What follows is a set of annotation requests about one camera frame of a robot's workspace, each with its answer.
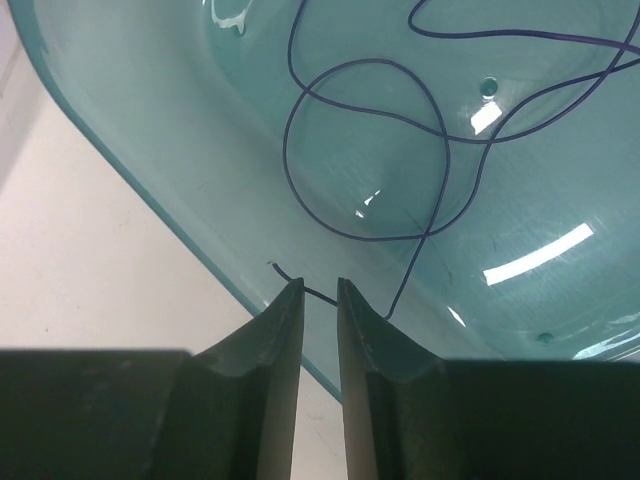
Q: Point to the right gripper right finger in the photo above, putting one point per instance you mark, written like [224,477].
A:
[410,414]

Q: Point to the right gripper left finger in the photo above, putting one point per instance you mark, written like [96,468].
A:
[228,412]

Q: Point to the teal transparent plastic tub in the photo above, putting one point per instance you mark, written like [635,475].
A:
[471,166]

